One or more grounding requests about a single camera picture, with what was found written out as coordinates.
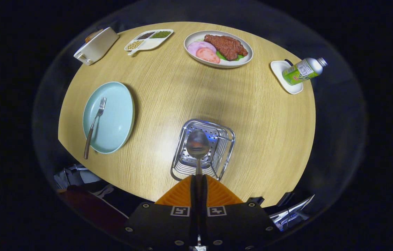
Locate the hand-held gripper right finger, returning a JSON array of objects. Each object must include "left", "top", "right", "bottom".
[{"left": 199, "top": 174, "right": 280, "bottom": 250}]

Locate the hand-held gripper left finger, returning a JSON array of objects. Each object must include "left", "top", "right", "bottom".
[{"left": 121, "top": 174, "right": 199, "bottom": 250}]

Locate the spoon with brown handle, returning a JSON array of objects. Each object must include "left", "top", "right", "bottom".
[{"left": 186, "top": 130, "right": 210, "bottom": 176}]

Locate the fork with brown handle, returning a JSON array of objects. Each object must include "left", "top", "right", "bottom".
[{"left": 84, "top": 97, "right": 107, "bottom": 160}]

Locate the dark red cloth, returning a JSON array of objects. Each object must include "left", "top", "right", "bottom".
[{"left": 57, "top": 185, "right": 129, "bottom": 234}]

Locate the light blue plate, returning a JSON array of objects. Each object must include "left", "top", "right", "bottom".
[{"left": 83, "top": 82, "right": 135, "bottom": 154}]

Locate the black and white cloth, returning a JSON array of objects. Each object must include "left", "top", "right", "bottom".
[{"left": 54, "top": 164, "right": 115, "bottom": 197}]

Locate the red ham slice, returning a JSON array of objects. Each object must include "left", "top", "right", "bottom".
[{"left": 196, "top": 47, "right": 220, "bottom": 64}]

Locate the green lettuce leaf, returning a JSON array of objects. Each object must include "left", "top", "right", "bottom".
[{"left": 216, "top": 51, "right": 245, "bottom": 62}]

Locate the white square coaster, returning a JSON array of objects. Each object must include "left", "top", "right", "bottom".
[{"left": 270, "top": 60, "right": 303, "bottom": 95}]

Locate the pale pink ham slice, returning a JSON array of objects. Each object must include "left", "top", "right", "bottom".
[{"left": 187, "top": 41, "right": 217, "bottom": 56}]

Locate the brown steak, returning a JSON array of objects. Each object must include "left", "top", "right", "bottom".
[{"left": 204, "top": 34, "right": 249, "bottom": 61}]

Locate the green label metal bottle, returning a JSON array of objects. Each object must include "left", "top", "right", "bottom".
[{"left": 282, "top": 57, "right": 328, "bottom": 86}]

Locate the white round food plate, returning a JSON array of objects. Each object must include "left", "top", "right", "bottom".
[{"left": 184, "top": 30, "right": 254, "bottom": 68}]

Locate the white divided dish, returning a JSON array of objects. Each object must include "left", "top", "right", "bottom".
[{"left": 124, "top": 29, "right": 174, "bottom": 56}]

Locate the white toaster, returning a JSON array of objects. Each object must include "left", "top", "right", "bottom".
[{"left": 74, "top": 27, "right": 120, "bottom": 66}]

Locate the brown toast slice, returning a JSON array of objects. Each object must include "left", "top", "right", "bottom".
[{"left": 85, "top": 29, "right": 103, "bottom": 43}]

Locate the metal wire basket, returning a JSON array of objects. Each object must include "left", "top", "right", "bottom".
[{"left": 171, "top": 119, "right": 236, "bottom": 182}]

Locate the white metal frame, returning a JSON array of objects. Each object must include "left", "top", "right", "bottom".
[{"left": 270, "top": 195, "right": 315, "bottom": 231}]

